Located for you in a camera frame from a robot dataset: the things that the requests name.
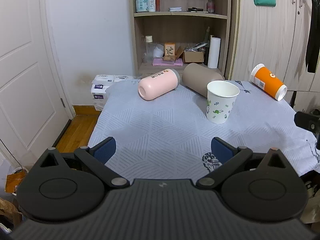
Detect small cardboard box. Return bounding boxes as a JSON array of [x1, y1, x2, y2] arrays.
[[176, 47, 204, 63]]

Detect clear bottle beige cap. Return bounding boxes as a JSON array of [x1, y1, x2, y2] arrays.
[[145, 35, 154, 62]]

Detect teal round container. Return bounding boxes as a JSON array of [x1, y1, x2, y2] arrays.
[[136, 0, 149, 13]]

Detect white door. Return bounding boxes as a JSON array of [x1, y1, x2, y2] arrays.
[[1, 0, 69, 167]]

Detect light blue patterned tablecloth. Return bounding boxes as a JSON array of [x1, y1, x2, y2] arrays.
[[88, 80, 319, 180]]

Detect orange white paper cup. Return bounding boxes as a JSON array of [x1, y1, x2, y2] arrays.
[[250, 63, 287, 101]]

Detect pink notebook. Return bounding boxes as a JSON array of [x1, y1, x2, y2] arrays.
[[152, 58, 183, 67]]

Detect wooden floral box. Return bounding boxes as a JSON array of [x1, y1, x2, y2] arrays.
[[163, 42, 176, 61]]

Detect pink small bottle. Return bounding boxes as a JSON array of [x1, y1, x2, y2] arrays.
[[207, 0, 215, 14]]

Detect white paper towel roll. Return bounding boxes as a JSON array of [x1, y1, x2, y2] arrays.
[[207, 35, 221, 69]]

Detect pink tumbler bottle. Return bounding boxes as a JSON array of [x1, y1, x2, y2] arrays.
[[138, 69, 181, 101]]

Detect red amber bottle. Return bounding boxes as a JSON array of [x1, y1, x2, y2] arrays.
[[156, 0, 161, 12]]

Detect wooden open shelf unit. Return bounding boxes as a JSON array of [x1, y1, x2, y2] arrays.
[[129, 0, 232, 75]]

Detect taupe tumbler bottle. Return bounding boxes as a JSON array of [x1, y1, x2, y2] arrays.
[[182, 63, 224, 98]]

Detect light wood wardrobe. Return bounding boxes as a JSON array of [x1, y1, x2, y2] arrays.
[[225, 0, 319, 112]]

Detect white floral paper cup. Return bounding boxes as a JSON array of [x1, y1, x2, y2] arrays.
[[206, 80, 240, 124]]

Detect white tissue packs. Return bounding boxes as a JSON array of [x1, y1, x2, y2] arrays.
[[91, 75, 134, 111]]

